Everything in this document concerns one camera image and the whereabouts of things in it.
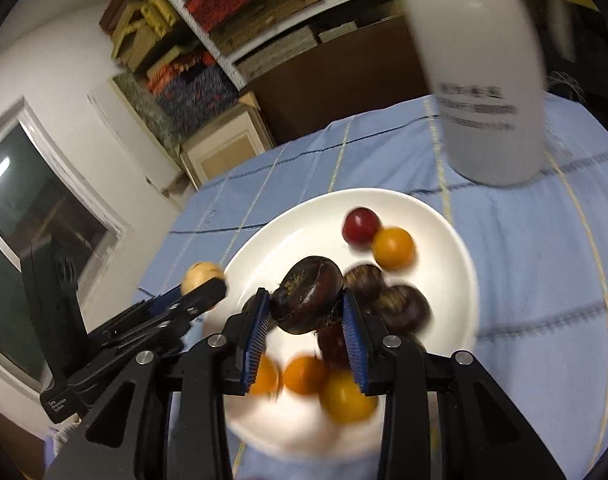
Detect brown board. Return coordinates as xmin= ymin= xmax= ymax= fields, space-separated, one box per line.
xmin=239 ymin=17 xmax=435 ymax=148

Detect dark cloth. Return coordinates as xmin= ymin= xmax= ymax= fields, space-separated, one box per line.
xmin=544 ymin=0 xmax=608 ymax=106

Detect green marbled board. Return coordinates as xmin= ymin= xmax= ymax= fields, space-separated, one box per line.
xmin=111 ymin=72 xmax=195 ymax=161

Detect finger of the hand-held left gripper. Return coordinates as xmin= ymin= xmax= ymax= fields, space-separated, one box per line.
xmin=138 ymin=282 xmax=189 ymax=312
xmin=154 ymin=279 xmax=229 ymax=332

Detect small wooden cabinet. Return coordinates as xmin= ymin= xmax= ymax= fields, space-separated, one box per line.
xmin=180 ymin=92 xmax=277 ymax=191

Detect tan longan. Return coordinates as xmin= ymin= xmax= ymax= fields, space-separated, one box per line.
xmin=180 ymin=261 xmax=226 ymax=297

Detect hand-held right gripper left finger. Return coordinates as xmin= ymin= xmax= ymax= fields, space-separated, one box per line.
xmin=44 ymin=287 xmax=272 ymax=480

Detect white bottle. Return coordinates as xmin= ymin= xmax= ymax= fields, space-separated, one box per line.
xmin=398 ymin=0 xmax=580 ymax=187

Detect white metal shelf rack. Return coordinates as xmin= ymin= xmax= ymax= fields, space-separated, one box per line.
xmin=98 ymin=0 xmax=600 ymax=92

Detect dark red cherry tomato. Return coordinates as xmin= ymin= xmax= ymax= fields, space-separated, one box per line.
xmin=316 ymin=322 xmax=352 ymax=368

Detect stack of blue patterned boxes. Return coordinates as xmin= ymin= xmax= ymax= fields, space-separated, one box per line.
xmin=148 ymin=52 xmax=241 ymax=121

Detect white framed window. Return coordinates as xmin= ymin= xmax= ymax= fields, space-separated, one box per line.
xmin=0 ymin=97 xmax=129 ymax=396

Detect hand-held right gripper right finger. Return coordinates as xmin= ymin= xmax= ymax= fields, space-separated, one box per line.
xmin=341 ymin=291 xmax=567 ymax=480

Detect white plate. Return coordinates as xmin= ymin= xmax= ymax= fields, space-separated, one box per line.
xmin=202 ymin=188 xmax=480 ymax=462

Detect stack of yellow wooden boxes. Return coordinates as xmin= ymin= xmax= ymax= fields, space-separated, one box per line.
xmin=101 ymin=0 xmax=182 ymax=72

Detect blue checked tablecloth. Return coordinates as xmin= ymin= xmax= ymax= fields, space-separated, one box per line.
xmin=134 ymin=92 xmax=608 ymax=480

